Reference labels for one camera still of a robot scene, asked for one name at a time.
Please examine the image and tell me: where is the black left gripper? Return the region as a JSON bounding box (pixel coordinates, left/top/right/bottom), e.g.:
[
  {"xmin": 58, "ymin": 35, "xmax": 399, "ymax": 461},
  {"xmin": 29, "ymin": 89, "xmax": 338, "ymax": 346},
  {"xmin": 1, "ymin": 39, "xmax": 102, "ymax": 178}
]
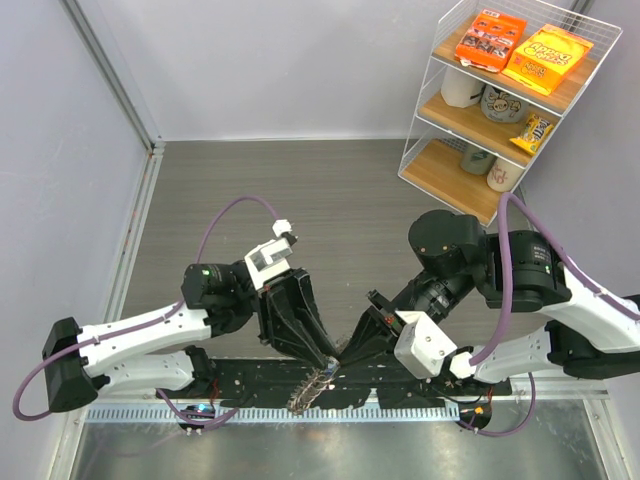
[{"xmin": 232, "ymin": 260, "xmax": 337, "ymax": 370}]

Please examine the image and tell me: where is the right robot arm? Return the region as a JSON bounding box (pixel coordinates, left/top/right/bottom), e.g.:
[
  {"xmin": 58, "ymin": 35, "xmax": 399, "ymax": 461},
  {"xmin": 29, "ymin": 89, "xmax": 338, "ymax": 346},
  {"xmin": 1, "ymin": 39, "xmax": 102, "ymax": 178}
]
[{"xmin": 338, "ymin": 210, "xmax": 639, "ymax": 394}]

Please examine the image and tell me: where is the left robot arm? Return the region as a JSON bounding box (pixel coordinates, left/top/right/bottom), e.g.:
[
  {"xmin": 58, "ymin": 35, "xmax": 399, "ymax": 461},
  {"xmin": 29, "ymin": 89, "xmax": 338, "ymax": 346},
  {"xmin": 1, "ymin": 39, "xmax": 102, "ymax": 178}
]
[{"xmin": 42, "ymin": 260, "xmax": 338, "ymax": 413}]

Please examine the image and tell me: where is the grey-green mug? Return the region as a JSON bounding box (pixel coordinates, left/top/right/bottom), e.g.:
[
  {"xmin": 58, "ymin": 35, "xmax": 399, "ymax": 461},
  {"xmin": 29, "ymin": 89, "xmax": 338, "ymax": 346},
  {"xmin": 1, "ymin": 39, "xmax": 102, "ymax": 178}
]
[{"xmin": 460, "ymin": 144, "xmax": 496, "ymax": 175}]

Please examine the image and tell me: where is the white mug red writing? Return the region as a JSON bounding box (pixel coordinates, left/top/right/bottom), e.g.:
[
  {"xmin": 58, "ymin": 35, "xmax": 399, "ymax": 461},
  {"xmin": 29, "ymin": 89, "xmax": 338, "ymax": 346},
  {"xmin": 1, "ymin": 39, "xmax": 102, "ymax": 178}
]
[{"xmin": 486, "ymin": 157, "xmax": 525, "ymax": 193}]

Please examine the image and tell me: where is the white paper roll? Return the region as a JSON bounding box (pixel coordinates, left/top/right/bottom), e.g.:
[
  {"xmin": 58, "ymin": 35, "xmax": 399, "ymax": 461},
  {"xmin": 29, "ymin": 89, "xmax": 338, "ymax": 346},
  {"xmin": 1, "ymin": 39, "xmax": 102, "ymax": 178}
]
[{"xmin": 440, "ymin": 67, "xmax": 485, "ymax": 108}]

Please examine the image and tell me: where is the grey cartoon mug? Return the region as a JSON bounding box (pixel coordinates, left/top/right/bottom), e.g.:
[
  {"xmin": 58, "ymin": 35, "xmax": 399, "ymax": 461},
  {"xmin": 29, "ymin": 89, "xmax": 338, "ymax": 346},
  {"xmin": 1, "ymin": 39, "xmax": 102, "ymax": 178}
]
[{"xmin": 480, "ymin": 85, "xmax": 530, "ymax": 124}]

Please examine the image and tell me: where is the yellow candy packet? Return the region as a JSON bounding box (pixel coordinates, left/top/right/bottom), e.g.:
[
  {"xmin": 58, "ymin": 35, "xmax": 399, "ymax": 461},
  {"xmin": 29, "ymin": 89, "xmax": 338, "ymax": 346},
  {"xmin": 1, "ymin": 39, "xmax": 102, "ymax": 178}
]
[{"xmin": 509, "ymin": 113, "xmax": 555, "ymax": 156}]

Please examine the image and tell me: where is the orange snack box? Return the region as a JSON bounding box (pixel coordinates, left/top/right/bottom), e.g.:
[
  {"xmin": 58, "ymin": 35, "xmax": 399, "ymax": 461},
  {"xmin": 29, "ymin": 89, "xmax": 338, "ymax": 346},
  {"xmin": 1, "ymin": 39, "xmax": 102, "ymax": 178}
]
[{"xmin": 454, "ymin": 9, "xmax": 527, "ymax": 73}]

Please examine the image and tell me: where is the yellow snack bag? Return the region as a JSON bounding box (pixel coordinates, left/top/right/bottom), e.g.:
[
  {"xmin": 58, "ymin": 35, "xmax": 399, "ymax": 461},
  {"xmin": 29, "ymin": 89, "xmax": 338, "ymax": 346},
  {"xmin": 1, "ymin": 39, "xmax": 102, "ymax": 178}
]
[{"xmin": 502, "ymin": 24, "xmax": 594, "ymax": 96}]

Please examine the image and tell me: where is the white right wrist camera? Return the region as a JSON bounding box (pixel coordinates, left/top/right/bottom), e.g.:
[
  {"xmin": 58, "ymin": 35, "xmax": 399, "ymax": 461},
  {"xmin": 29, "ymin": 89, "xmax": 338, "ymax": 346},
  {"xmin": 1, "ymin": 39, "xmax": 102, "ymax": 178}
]
[{"xmin": 394, "ymin": 311, "xmax": 477, "ymax": 380}]

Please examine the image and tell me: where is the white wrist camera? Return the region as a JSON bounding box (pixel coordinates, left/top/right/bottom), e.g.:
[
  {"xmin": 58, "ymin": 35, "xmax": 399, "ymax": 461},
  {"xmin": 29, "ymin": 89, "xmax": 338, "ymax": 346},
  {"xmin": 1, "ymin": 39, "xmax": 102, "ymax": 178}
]
[
  {"xmin": 394, "ymin": 311, "xmax": 477, "ymax": 380},
  {"xmin": 244, "ymin": 219, "xmax": 297, "ymax": 291}
]

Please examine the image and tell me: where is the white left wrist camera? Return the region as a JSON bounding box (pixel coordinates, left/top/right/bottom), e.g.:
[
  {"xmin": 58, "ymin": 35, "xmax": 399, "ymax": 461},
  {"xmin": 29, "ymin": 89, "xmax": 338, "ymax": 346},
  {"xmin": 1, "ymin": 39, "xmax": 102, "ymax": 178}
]
[{"xmin": 244, "ymin": 219, "xmax": 297, "ymax": 291}]

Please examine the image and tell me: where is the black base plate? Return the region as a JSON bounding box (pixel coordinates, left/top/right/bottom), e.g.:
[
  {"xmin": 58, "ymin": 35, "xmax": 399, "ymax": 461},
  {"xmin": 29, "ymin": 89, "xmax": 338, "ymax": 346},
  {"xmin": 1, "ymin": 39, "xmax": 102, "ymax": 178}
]
[{"xmin": 215, "ymin": 356, "xmax": 512, "ymax": 410}]

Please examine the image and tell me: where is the white slotted cable duct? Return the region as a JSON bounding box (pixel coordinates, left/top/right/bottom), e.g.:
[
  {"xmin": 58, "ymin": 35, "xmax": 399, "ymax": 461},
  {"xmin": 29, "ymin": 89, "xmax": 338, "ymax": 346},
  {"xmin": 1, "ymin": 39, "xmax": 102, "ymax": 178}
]
[{"xmin": 85, "ymin": 402, "xmax": 459, "ymax": 424}]

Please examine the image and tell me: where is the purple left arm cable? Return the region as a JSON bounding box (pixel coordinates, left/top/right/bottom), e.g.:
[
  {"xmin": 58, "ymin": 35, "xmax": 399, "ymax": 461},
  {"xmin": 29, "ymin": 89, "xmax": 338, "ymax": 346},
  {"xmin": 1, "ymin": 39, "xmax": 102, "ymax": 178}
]
[{"xmin": 12, "ymin": 196, "xmax": 281, "ymax": 421}]

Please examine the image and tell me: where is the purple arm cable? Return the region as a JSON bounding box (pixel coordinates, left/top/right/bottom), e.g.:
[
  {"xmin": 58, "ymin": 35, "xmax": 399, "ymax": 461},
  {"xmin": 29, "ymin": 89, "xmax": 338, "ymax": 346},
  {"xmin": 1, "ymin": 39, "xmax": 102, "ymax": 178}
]
[
  {"xmin": 12, "ymin": 196, "xmax": 281, "ymax": 421},
  {"xmin": 469, "ymin": 192, "xmax": 640, "ymax": 366}
]

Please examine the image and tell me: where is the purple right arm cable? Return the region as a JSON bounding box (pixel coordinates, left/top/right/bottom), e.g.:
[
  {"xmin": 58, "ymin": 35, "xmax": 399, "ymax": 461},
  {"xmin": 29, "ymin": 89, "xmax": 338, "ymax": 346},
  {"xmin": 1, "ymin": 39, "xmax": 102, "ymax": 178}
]
[{"xmin": 469, "ymin": 192, "xmax": 640, "ymax": 366}]

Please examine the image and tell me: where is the white wire shelf rack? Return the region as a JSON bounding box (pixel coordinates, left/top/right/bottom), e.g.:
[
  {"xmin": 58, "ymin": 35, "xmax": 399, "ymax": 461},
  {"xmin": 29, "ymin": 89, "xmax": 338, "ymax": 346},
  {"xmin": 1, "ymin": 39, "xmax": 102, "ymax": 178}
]
[{"xmin": 398, "ymin": 0, "xmax": 622, "ymax": 226}]

